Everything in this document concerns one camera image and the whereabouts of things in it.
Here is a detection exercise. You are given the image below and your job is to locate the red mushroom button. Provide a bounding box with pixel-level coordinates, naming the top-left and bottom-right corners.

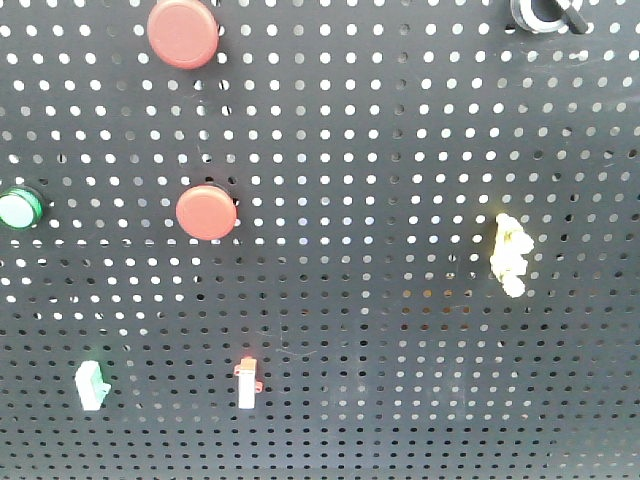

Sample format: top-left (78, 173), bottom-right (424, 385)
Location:
top-left (146, 0), bottom-right (219, 70)
top-left (175, 185), bottom-right (237, 240)

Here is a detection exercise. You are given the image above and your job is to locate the black rotary selector switch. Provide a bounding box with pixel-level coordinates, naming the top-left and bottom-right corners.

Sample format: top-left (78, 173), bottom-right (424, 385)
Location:
top-left (509, 0), bottom-right (589, 34)

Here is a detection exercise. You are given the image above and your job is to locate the green round push button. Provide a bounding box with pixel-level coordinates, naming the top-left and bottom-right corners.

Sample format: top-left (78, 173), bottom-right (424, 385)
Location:
top-left (0, 186), bottom-right (44, 230)

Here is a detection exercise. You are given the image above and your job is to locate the black perforated pegboard panel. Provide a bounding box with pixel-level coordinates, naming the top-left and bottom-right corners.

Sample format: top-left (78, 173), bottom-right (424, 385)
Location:
top-left (1, 1), bottom-right (639, 479)

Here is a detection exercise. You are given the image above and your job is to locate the red-tipped white rocker switch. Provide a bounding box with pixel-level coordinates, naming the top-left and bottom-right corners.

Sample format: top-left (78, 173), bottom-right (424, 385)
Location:
top-left (234, 356), bottom-right (263, 410)

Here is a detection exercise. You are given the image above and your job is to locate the yellow toggle handle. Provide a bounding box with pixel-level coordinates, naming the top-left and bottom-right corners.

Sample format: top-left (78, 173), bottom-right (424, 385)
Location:
top-left (490, 213), bottom-right (534, 298)

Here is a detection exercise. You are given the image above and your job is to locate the green-tipped white rocker switch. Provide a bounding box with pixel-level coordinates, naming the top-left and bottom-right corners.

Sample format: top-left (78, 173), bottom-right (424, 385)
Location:
top-left (75, 360), bottom-right (111, 411)

